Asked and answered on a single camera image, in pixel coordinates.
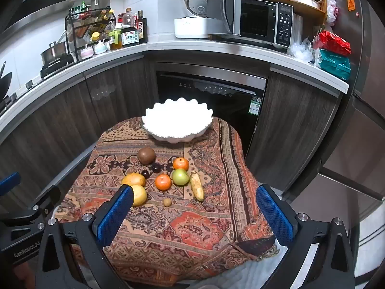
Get white rice cooker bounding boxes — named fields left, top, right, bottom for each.
left=174, top=0, right=225, bottom=39

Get white quilted cloth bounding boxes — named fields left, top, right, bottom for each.
left=180, top=241, right=301, bottom=289

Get green lid oil jug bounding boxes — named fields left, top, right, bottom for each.
left=108, top=29, right=123, bottom=51

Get dark glass bottle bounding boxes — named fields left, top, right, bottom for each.
left=138, top=10, right=148, bottom=43

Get clear plastic bags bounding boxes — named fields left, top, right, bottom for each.
left=287, top=38, right=315, bottom=64

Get steel cooking pot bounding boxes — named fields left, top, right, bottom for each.
left=40, top=40, right=68, bottom=64

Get black built-in dishwasher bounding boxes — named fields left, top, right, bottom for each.
left=155, top=62, right=268, bottom=160

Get white pink plastic bag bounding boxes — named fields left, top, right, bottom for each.
left=325, top=0, right=339, bottom=26

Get brown kiwi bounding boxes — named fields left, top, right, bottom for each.
left=137, top=147, right=156, bottom=165

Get silver black microwave oven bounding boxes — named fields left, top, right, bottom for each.
left=207, top=0, right=294, bottom=52

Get patterned paisley tablecloth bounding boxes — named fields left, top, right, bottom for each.
left=56, top=116, right=280, bottom=280

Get metal pan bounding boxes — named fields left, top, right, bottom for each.
left=291, top=0, right=321, bottom=9

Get cluster of spice bottles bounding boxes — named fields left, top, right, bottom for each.
left=71, top=1, right=92, bottom=19

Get black wok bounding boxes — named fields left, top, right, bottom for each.
left=0, top=62, right=13, bottom=97

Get small yellow banana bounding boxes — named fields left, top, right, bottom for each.
left=190, top=172, right=205, bottom=202

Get green plastic packet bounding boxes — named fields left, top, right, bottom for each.
left=316, top=49, right=351, bottom=81

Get wooden kitchen shelf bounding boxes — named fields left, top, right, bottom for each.
left=211, top=0, right=328, bottom=25

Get red plastic packet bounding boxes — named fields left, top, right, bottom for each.
left=314, top=30, right=352, bottom=56

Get black wire spice rack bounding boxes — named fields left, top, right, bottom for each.
left=64, top=7, right=117, bottom=62

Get black gas stove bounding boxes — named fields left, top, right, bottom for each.
left=39, top=54, right=77, bottom=79

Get large soy sauce bottle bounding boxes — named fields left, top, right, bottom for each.
left=121, top=7, right=140, bottom=47

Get yellow orange mango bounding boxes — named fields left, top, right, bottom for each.
left=122, top=172, right=146, bottom=187

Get dark wood kitchen cabinet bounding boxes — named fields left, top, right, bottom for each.
left=0, top=40, right=349, bottom=214

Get steel refrigerator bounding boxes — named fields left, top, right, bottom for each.
left=289, top=0, right=385, bottom=247

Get white scalloped bowl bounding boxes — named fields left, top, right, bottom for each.
left=142, top=98, right=214, bottom=143

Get green apple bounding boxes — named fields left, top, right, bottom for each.
left=171, top=169, right=189, bottom=186

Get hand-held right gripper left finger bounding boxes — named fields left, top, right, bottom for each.
left=34, top=184, right=135, bottom=289

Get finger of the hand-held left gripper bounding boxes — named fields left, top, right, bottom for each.
left=0, top=185, right=61, bottom=235
left=0, top=171, right=21, bottom=197

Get orange tangerine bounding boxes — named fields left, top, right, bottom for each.
left=155, top=174, right=173, bottom=191
left=173, top=157, right=190, bottom=171

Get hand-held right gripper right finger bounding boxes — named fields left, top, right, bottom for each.
left=256, top=184, right=357, bottom=289

